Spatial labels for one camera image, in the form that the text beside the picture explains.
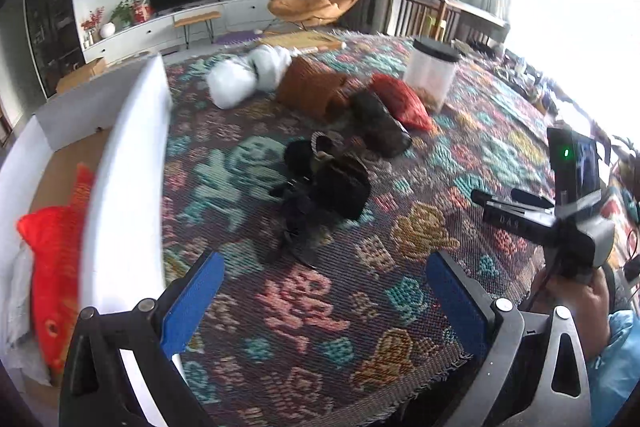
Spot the white tv cabinet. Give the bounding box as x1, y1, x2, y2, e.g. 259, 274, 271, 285
84, 0, 274, 65

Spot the white round vase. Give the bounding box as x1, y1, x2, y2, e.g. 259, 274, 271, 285
100, 22, 116, 39

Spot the black plastic bag roll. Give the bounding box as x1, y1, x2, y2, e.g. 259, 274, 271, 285
350, 90, 412, 158

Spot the white bundled cloth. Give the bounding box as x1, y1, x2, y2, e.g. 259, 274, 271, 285
206, 44, 292, 109

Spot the white storage box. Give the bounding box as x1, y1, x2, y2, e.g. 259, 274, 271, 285
1, 55, 171, 426

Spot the person's right hand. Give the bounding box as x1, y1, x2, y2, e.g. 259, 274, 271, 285
532, 268, 611, 362

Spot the clear plastic jar black lid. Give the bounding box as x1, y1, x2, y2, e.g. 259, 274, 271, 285
402, 37, 461, 113

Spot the dark bookshelf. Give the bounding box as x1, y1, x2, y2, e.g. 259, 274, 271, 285
25, 0, 85, 96

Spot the red flower arrangement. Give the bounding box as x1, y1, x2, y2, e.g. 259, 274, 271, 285
81, 6, 104, 44

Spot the phone mounted on right gripper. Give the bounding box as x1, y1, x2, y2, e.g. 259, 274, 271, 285
547, 127, 601, 216

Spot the wooden dining chair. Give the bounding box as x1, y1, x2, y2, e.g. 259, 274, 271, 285
383, 0, 447, 41

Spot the small wooden side table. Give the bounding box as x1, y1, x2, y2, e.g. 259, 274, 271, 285
174, 11, 222, 49

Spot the red orange fish plush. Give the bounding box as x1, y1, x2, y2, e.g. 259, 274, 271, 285
8, 162, 94, 387

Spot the blue sleeve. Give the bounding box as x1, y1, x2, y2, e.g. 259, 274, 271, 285
588, 310, 640, 426

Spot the brown knitted cloth roll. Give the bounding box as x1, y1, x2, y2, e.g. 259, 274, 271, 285
276, 56, 349, 122

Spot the flat cardboard box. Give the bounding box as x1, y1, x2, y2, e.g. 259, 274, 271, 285
259, 30, 345, 53

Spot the red patterned pouch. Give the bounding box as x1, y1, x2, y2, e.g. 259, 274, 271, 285
369, 74, 435, 132

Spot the orange lounge chair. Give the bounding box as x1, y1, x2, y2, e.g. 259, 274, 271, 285
267, 0, 359, 29

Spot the colourful woven table cloth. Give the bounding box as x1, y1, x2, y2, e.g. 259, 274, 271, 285
163, 48, 554, 426

